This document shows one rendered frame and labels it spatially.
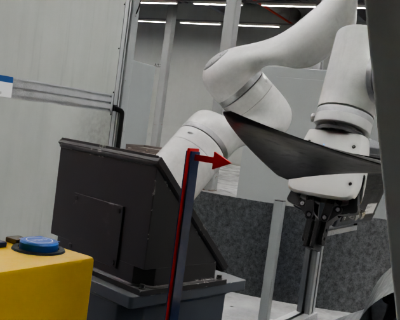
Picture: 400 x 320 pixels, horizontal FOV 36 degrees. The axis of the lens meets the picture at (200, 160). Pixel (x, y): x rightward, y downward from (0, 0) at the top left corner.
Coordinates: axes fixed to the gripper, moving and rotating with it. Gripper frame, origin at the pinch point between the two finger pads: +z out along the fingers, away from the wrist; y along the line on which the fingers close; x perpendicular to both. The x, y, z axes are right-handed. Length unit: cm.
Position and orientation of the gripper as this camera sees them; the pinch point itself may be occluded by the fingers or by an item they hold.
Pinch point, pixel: (314, 235)
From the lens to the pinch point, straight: 88.6
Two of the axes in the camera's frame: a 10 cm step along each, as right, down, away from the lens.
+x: 4.8, 3.2, 8.2
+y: 8.3, 1.3, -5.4
